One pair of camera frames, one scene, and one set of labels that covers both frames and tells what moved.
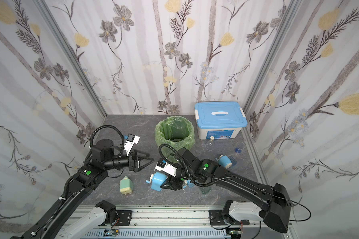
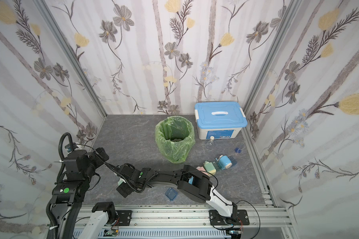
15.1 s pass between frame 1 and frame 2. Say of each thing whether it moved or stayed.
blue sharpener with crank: stayed
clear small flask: stayed
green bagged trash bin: stayed
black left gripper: moved
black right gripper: moved
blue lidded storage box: stayed
